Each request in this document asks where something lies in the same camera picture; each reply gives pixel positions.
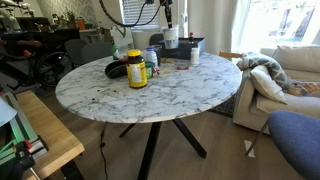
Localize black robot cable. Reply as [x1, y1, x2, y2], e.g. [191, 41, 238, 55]
[98, 0, 168, 28]

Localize translucent plastic cups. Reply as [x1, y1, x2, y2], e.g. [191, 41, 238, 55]
[162, 25, 179, 49]

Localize small red cap bottle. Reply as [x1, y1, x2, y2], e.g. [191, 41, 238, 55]
[189, 32, 194, 44]

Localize green lid small jar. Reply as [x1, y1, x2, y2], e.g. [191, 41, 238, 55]
[145, 61, 155, 79]

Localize bicycle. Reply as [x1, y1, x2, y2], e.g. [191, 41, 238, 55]
[0, 31, 72, 90]

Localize navy blue box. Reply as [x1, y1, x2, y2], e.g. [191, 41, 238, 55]
[158, 38, 206, 60]

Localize white pill bottle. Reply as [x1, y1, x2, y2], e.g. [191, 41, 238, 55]
[190, 48, 199, 65]

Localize dark grey chair behind table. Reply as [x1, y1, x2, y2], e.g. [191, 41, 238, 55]
[64, 39, 112, 67]

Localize wooden bench table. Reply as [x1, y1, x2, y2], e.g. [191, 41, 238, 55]
[16, 91, 84, 180]

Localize yellow lid supplement jar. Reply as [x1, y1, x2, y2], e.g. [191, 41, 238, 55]
[126, 49, 147, 88]

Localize black glasses case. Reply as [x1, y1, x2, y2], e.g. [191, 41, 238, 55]
[105, 61, 127, 79]

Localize cream sofa pillow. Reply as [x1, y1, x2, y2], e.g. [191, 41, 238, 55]
[250, 65, 287, 104]

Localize beige sofa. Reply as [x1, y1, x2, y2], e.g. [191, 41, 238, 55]
[233, 46, 320, 130]

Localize patterned grey blanket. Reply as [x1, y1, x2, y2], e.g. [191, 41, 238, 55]
[236, 51, 293, 90]

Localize white curtain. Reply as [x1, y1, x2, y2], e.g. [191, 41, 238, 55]
[188, 0, 251, 54]

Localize white bottle blue cap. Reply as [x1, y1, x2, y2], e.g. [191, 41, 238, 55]
[146, 46, 158, 67]

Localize black table base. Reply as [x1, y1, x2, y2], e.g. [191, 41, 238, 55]
[115, 118, 210, 180]

